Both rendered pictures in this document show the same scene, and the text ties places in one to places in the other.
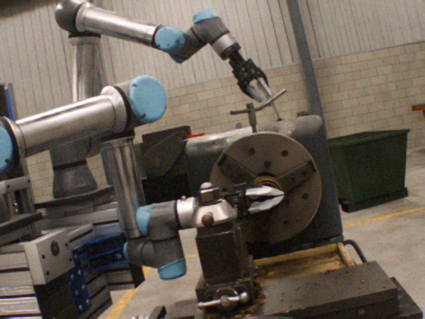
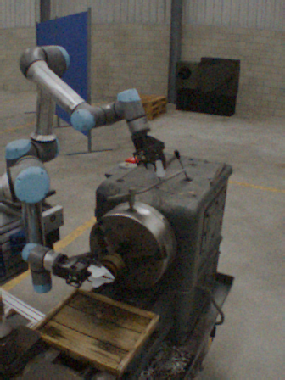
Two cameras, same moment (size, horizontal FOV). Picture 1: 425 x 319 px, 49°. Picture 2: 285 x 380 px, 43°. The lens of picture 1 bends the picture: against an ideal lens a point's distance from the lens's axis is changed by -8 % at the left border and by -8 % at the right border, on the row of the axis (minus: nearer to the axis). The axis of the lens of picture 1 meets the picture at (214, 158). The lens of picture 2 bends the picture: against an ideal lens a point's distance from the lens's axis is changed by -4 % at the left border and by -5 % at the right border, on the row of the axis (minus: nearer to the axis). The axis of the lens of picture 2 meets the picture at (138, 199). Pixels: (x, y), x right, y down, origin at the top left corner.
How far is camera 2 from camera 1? 0.83 m
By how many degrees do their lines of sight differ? 28
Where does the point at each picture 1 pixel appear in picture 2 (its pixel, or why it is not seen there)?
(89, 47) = not seen: hidden behind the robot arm
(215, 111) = (264, 54)
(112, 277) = not seen: hidden behind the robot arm
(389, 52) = not seen: outside the picture
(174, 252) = (41, 280)
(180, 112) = (237, 47)
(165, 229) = (36, 266)
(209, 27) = (125, 109)
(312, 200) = (153, 275)
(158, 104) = (38, 192)
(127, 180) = (29, 219)
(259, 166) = (123, 237)
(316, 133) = (189, 219)
